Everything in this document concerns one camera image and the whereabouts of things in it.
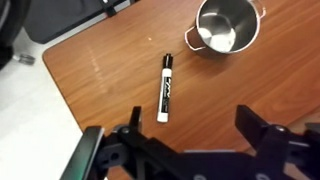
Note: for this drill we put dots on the black perforated breadboard table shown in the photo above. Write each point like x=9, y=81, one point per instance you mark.
x=56, y=16

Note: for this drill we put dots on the black white dry-erase marker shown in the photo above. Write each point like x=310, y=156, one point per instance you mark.
x=165, y=93

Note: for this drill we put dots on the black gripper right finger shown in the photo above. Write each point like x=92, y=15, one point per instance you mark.
x=250, y=124

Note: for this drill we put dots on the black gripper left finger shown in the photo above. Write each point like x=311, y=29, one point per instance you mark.
x=136, y=116

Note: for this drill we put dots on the small grey metal cylinder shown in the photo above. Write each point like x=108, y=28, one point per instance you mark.
x=25, y=59

